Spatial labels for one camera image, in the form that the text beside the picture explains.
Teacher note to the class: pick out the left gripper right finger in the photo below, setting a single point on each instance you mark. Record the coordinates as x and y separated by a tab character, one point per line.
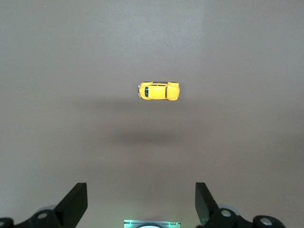
205	209

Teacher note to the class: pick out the yellow toy beetle car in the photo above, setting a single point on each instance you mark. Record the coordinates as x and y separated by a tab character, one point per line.
156	92

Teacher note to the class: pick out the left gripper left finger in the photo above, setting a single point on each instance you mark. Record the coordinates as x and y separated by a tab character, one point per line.
72	206

